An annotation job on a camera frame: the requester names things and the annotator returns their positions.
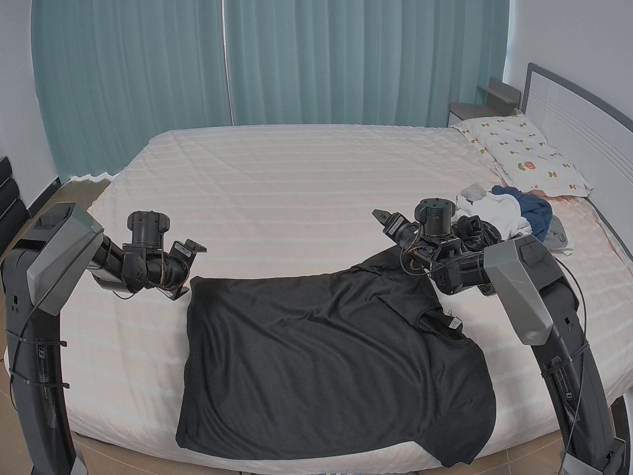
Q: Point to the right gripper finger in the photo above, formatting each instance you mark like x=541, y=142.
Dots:
x=383, y=217

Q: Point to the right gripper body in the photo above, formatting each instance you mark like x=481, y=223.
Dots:
x=408, y=238

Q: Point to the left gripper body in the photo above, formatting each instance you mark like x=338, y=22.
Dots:
x=170, y=272

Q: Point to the black T-shirt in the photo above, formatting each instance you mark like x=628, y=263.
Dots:
x=321, y=354

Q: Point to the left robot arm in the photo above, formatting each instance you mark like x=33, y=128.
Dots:
x=49, y=255

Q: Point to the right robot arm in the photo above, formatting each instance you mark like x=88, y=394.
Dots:
x=519, y=280

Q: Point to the bed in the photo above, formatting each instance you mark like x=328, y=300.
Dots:
x=296, y=181

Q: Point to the pile of clothes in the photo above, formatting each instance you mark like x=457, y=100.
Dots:
x=514, y=211

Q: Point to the black shiny garment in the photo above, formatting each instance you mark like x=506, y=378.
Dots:
x=477, y=233

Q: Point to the grey bedside table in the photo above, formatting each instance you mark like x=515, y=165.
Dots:
x=474, y=109

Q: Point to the white printed pillow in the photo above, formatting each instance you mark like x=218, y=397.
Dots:
x=524, y=151

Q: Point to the blue-green curtain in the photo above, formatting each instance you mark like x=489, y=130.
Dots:
x=366, y=42
x=128, y=67

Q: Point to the black chest of drawers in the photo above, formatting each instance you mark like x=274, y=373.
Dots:
x=10, y=201

